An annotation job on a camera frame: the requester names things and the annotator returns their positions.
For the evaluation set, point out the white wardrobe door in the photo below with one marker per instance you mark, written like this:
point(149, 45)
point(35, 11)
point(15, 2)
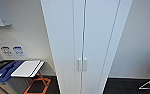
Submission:
point(99, 33)
point(62, 33)

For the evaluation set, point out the white wardrobe carcass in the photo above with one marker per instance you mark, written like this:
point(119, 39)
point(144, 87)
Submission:
point(121, 20)

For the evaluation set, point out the white flat board dark edge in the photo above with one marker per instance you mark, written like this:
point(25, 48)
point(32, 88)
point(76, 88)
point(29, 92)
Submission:
point(27, 68)

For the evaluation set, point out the orange folding stand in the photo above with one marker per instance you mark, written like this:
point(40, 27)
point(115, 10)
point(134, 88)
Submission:
point(37, 87)

